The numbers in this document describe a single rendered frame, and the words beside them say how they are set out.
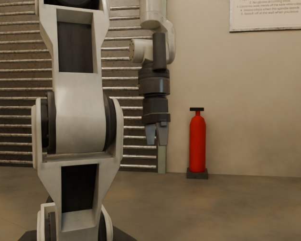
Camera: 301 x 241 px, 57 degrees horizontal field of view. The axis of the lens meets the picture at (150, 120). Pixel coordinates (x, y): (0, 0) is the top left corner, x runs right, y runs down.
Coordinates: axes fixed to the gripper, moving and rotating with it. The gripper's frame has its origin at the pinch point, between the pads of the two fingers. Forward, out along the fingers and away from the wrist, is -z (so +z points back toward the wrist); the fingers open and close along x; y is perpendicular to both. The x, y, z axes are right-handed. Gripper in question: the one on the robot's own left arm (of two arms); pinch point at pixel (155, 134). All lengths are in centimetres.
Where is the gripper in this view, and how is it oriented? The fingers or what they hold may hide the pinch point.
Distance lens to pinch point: 77.1
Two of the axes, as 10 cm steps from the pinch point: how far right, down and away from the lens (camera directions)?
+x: 3.0, -0.5, -9.5
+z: -0.4, -10.0, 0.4
